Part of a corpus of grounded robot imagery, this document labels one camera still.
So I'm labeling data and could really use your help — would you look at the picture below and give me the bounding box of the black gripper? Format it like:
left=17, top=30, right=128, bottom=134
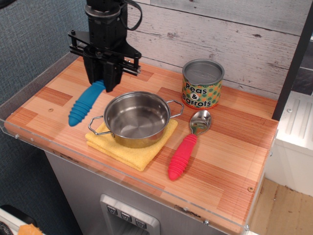
left=68, top=17, right=141, bottom=93

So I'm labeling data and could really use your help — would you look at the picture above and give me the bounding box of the red handled spoon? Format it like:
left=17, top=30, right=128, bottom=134
left=168, top=110, right=212, bottom=181

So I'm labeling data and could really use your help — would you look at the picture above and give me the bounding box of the peas and carrots can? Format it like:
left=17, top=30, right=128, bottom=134
left=182, top=59, right=224, bottom=110

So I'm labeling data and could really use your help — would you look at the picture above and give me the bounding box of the yellow folded cloth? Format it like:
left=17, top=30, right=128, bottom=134
left=85, top=120, right=178, bottom=171

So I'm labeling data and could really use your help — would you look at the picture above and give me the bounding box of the orange object at corner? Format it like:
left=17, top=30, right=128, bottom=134
left=18, top=224, right=43, bottom=235

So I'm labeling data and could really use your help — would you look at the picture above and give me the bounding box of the clear acrylic guard rail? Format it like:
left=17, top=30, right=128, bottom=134
left=0, top=54, right=278, bottom=235

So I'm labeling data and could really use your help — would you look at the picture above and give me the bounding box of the blue handled fork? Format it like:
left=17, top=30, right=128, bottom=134
left=68, top=80, right=106, bottom=127

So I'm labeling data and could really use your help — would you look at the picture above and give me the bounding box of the black cable loop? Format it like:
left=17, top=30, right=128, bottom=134
left=119, top=0, right=143, bottom=31

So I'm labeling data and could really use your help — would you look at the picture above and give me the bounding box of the grey dispenser panel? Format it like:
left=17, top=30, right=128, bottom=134
left=100, top=194, right=161, bottom=235

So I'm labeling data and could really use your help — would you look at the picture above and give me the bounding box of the white plastic unit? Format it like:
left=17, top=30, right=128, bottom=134
left=265, top=91, right=313, bottom=196

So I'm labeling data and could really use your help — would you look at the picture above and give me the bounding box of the stainless steel pot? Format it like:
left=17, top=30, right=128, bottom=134
left=88, top=91, right=184, bottom=148

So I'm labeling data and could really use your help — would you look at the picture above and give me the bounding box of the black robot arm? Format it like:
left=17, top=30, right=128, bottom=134
left=68, top=0, right=141, bottom=92

